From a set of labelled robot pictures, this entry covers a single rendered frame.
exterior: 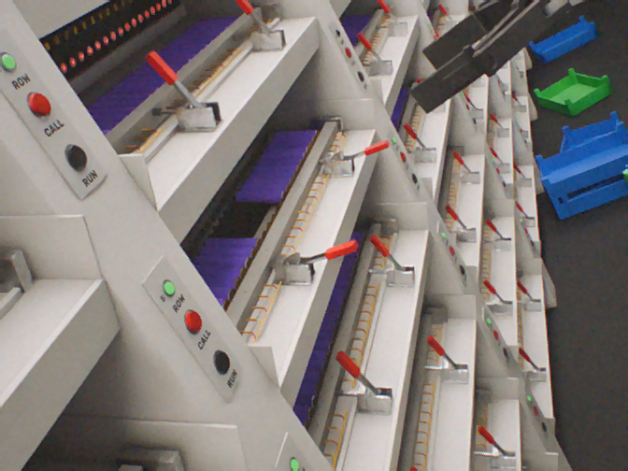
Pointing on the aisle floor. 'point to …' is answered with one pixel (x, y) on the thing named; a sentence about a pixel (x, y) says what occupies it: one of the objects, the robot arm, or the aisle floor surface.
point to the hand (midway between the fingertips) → (432, 74)
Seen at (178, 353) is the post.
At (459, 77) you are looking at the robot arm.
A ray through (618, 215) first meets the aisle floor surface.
